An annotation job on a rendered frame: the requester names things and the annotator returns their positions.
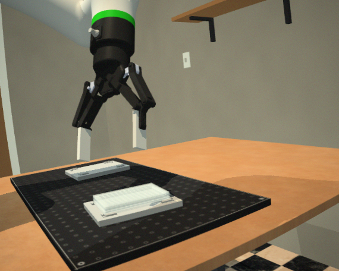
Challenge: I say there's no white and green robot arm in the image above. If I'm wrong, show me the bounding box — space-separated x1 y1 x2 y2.
0 0 139 57

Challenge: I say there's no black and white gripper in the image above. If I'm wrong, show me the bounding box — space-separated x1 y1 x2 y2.
72 45 156 162

